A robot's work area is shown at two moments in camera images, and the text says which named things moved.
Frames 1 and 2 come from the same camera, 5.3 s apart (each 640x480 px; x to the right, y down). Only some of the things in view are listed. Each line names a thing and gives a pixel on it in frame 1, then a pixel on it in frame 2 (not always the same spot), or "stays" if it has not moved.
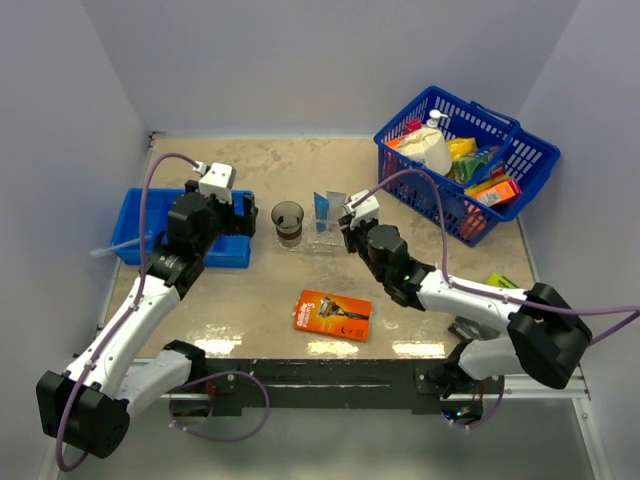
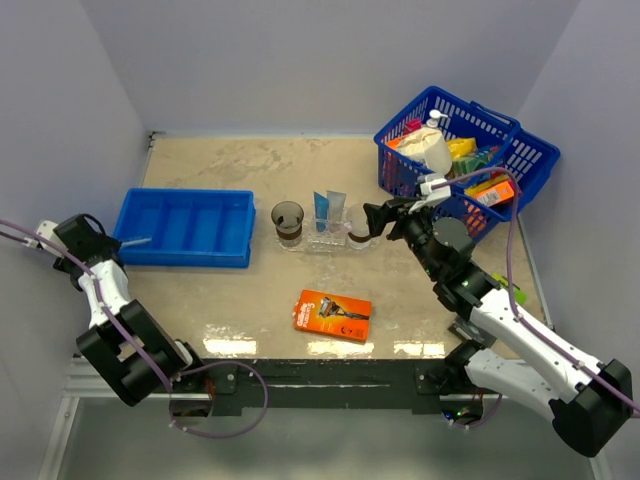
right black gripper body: (356, 238) to (414, 228)
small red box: (413, 124) stays
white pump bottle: (435, 114) stays
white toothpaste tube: (335, 203) stays
